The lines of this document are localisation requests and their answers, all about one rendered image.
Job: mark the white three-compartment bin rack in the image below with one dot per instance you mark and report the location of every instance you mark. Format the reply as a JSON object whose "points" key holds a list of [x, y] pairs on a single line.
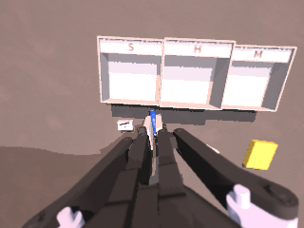
{"points": [[190, 81]]}

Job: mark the yellow block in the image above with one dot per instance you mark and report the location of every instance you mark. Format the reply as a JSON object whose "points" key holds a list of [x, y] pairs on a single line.
{"points": [[259, 154]]}

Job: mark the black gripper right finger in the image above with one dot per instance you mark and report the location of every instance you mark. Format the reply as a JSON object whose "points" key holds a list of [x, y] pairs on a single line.
{"points": [[251, 201]]}

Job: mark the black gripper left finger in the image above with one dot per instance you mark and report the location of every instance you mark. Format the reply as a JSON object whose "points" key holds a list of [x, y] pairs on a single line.
{"points": [[105, 185]]}

